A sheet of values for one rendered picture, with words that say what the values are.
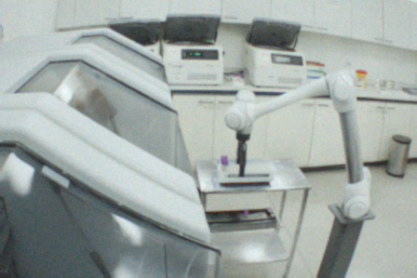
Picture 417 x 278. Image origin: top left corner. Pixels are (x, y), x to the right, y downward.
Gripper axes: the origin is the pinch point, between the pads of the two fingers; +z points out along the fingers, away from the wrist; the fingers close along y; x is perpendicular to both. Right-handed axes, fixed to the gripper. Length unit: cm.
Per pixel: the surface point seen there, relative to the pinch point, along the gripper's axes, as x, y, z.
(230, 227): 10.3, -45.4, 11.0
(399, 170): -233, 162, 81
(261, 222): -4.3, -44.7, 9.6
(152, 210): 44, -159, -59
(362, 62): -204, 263, -27
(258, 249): -19, 7, 62
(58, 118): 63, -145, -70
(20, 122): 68, -158, -73
